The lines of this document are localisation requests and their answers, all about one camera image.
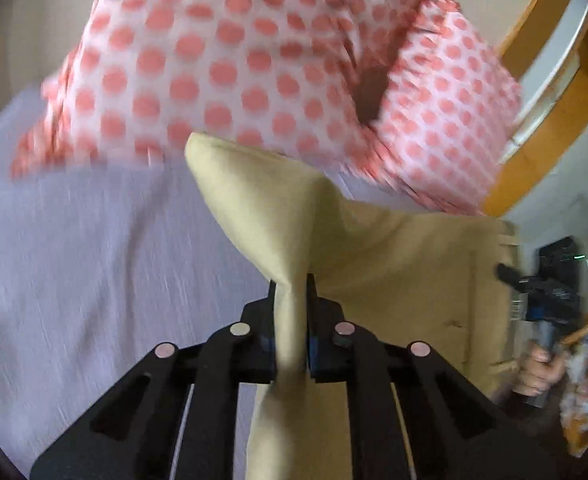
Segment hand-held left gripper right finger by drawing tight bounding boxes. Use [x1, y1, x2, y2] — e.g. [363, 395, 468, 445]
[306, 273, 557, 480]

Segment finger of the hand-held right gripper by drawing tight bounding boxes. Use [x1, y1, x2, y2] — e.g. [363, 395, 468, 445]
[494, 262, 523, 293]

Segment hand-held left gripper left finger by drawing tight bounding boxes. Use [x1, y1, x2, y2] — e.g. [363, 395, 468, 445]
[30, 280, 279, 480]

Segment beige pants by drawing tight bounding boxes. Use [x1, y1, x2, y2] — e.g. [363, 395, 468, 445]
[184, 131, 519, 480]

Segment person's patterned sleeve forearm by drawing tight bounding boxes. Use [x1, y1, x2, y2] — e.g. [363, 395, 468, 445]
[556, 305, 588, 458]

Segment person's right hand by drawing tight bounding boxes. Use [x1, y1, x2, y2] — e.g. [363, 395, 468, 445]
[518, 341, 572, 401]

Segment light purple bed sheet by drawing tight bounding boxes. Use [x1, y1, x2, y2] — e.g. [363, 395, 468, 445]
[0, 87, 425, 480]

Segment pink polka dot cloth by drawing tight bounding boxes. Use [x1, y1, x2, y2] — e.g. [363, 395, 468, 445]
[10, 0, 523, 217]

